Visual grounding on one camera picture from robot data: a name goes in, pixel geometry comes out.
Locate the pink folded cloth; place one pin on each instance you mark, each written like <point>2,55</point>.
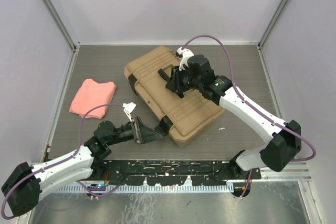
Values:
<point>90,95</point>

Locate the tan plastic tool case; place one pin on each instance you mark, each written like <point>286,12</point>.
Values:
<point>180,118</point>

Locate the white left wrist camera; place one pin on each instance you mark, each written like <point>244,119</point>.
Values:
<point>128,108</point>

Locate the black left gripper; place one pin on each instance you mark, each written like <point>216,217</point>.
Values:
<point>143,134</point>

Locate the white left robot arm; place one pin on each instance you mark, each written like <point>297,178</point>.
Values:
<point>28,184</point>

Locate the aluminium frame rail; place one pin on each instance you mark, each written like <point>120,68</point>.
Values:
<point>294,171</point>

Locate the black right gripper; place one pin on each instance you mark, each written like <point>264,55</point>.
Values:
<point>174,84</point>

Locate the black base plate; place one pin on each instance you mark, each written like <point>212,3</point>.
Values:
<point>164,173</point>

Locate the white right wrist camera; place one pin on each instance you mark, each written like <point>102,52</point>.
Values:
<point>184,55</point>

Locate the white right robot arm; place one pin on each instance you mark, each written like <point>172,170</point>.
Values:
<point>281,138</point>

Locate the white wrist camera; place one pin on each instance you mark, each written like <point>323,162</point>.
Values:
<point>128,108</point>
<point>184,55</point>

